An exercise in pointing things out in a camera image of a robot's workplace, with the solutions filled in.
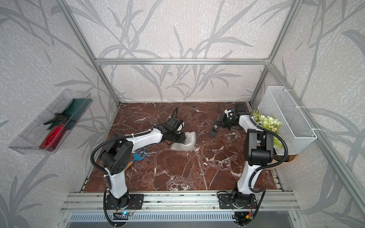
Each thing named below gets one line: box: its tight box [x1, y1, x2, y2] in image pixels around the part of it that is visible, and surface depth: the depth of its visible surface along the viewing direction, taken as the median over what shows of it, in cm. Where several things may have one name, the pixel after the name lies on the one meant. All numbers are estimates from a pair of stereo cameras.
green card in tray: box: [46, 98, 94, 131], surface depth 68 cm
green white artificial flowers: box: [251, 109, 285, 149], surface depth 69 cm
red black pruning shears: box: [38, 113, 72, 152], surface depth 60 cm
